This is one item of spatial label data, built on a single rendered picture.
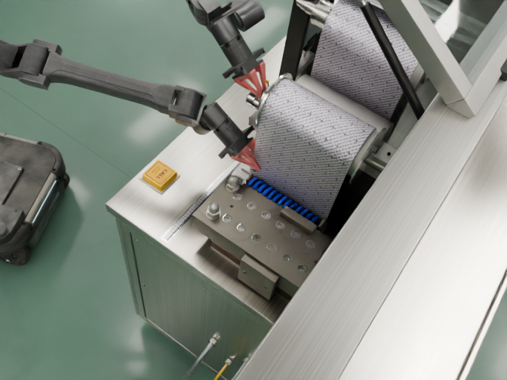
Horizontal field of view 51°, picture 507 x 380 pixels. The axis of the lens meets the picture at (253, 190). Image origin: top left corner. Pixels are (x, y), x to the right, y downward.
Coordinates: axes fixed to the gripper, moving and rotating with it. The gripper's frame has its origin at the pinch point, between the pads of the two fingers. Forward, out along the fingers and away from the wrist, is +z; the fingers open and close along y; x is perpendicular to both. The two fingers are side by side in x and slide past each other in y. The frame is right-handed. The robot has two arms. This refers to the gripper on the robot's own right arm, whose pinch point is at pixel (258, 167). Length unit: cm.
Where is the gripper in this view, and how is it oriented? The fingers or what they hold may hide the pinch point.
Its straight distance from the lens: 136.7
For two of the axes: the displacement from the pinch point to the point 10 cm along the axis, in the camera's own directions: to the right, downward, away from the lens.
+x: 5.0, -2.1, -8.4
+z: 6.5, 7.3, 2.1
